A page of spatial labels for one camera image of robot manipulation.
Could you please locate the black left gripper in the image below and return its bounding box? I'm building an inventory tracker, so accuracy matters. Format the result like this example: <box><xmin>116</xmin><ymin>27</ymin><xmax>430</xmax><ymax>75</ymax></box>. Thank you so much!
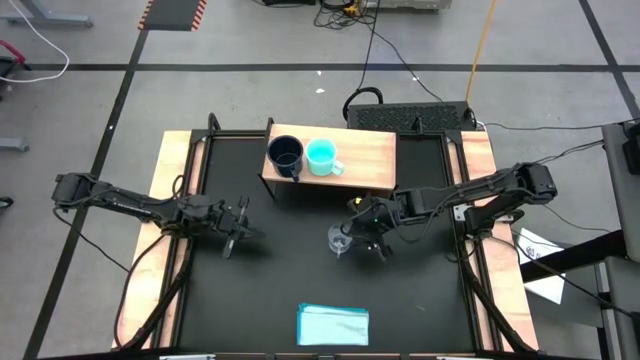
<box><xmin>212</xmin><ymin>196</ymin><xmax>266</xmax><ymax>259</ymax></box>

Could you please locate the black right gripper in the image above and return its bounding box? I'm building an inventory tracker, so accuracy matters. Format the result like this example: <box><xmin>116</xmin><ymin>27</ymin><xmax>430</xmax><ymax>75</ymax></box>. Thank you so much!
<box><xmin>342</xmin><ymin>202</ymin><xmax>393</xmax><ymax>262</ymax></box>

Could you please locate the clear plastic measuring cup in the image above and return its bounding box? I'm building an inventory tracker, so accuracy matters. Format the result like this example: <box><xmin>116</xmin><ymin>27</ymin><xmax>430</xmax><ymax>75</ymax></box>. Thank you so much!
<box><xmin>327</xmin><ymin>223</ymin><xmax>354</xmax><ymax>260</ymax></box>

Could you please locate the dark blue enamel mug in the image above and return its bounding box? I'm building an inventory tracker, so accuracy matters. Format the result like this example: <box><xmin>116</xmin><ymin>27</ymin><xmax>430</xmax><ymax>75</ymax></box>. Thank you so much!
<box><xmin>266</xmin><ymin>134</ymin><xmax>305</xmax><ymax>183</ymax></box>

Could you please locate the teal plastic mug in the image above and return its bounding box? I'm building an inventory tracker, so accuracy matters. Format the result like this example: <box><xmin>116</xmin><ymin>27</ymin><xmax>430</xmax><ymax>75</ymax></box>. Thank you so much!
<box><xmin>304</xmin><ymin>138</ymin><xmax>346</xmax><ymax>178</ymax></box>

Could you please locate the wooden shelf with black legs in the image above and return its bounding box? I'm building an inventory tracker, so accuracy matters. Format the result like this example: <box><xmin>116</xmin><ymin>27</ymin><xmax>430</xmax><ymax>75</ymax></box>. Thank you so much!
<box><xmin>258</xmin><ymin>123</ymin><xmax>400</xmax><ymax>210</ymax></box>

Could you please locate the folded teal cloth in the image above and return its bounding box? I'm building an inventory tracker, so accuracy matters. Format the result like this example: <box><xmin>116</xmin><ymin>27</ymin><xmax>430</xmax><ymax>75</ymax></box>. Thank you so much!
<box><xmin>296</xmin><ymin>302</ymin><xmax>370</xmax><ymax>347</ymax></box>

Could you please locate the black perforated computer case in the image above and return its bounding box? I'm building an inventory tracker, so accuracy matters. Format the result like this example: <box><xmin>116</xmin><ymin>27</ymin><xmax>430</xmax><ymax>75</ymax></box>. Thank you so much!
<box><xmin>345</xmin><ymin>101</ymin><xmax>476</xmax><ymax>134</ymax></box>

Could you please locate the white paper sheet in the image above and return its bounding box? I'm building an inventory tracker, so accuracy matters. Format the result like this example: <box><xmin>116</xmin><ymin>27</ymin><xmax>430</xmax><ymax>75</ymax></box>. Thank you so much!
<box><xmin>514</xmin><ymin>227</ymin><xmax>566</xmax><ymax>305</ymax></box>

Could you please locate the black metal beam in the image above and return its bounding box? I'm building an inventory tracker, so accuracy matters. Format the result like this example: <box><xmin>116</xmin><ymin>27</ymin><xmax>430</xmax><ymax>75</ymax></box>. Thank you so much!
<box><xmin>519</xmin><ymin>229</ymin><xmax>627</xmax><ymax>284</ymax></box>

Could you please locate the black hazard-striped floor mat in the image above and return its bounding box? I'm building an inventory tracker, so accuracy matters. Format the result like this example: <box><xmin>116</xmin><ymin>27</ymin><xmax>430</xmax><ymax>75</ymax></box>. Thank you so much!
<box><xmin>137</xmin><ymin>0</ymin><xmax>208</xmax><ymax>33</ymax></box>

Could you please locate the grey equipment case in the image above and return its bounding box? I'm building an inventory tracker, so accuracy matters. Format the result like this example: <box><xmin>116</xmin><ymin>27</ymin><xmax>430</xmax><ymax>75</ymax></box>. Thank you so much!
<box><xmin>362</xmin><ymin>0</ymin><xmax>453</xmax><ymax>11</ymax></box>

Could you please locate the grey metal cart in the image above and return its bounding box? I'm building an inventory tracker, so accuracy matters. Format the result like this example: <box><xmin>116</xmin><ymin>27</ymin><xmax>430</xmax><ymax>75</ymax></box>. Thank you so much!
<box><xmin>594</xmin><ymin>122</ymin><xmax>640</xmax><ymax>360</ymax></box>

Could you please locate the grey metal stand base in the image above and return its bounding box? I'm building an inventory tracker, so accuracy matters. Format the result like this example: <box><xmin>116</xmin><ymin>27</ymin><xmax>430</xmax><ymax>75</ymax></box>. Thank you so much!
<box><xmin>0</xmin><ymin>0</ymin><xmax>94</xmax><ymax>29</ymax></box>

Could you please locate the black box device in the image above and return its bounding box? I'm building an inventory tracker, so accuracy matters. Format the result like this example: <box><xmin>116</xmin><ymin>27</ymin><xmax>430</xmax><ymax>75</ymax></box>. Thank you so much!
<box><xmin>622</xmin><ymin>124</ymin><xmax>640</xmax><ymax>175</ymax></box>

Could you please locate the black frame strut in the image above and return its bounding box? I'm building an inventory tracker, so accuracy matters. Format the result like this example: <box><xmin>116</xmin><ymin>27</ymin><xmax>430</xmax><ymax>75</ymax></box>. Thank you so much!
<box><xmin>121</xmin><ymin>238</ymin><xmax>196</xmax><ymax>351</ymax></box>
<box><xmin>457</xmin><ymin>239</ymin><xmax>539</xmax><ymax>354</ymax></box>

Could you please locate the thick black looped cable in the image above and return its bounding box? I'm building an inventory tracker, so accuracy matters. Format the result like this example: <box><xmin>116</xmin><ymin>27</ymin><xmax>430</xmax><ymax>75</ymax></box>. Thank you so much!
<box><xmin>342</xmin><ymin>86</ymin><xmax>385</xmax><ymax>121</ymax></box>

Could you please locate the long yellow cable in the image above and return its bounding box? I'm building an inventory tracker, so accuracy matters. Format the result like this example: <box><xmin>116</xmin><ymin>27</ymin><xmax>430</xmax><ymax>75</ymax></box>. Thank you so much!
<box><xmin>464</xmin><ymin>0</ymin><xmax>497</xmax><ymax>103</ymax></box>

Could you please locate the white floor cable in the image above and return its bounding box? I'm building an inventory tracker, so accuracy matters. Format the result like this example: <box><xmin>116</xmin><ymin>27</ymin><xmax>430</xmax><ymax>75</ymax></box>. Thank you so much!
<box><xmin>0</xmin><ymin>0</ymin><xmax>70</xmax><ymax>85</ymax></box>

